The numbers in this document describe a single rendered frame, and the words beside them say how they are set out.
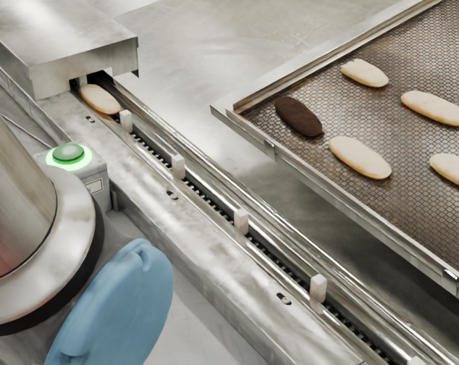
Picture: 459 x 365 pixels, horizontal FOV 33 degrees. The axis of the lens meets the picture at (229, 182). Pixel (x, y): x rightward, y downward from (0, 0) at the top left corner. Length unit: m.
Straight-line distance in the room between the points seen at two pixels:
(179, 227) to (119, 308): 0.43
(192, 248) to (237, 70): 0.51
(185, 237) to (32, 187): 0.47
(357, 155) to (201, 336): 0.29
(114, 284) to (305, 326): 0.35
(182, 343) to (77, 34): 0.58
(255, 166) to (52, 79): 0.33
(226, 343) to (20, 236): 0.43
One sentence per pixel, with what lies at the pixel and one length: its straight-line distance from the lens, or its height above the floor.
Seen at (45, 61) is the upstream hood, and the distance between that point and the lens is 1.16.
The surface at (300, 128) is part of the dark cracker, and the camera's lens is 1.00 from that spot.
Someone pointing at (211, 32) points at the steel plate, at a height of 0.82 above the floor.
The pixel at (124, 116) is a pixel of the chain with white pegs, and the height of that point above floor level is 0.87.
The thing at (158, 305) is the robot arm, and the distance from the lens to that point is 0.53.
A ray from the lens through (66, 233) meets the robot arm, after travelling 0.46.
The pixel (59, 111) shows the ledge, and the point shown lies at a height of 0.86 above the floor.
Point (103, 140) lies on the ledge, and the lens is 1.07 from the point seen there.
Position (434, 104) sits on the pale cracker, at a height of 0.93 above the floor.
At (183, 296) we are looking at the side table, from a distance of 0.88.
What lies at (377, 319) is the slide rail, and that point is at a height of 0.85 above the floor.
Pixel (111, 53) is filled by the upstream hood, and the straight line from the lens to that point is 1.20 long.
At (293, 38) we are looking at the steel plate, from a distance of 1.43.
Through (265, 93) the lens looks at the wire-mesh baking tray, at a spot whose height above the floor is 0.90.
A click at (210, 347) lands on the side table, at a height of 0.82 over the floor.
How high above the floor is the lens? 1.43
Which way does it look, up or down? 36 degrees down
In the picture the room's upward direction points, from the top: straight up
